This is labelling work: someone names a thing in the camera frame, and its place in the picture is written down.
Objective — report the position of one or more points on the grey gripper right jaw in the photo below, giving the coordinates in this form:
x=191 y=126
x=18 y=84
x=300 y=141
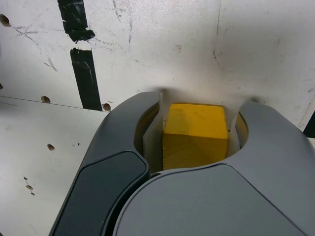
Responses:
x=221 y=201

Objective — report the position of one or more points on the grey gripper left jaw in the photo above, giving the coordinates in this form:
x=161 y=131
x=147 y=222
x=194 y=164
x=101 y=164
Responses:
x=108 y=177

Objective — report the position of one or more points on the yellow cube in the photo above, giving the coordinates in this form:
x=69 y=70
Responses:
x=197 y=123

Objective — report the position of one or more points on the black tape strip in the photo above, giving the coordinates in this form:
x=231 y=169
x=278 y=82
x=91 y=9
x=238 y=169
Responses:
x=85 y=78

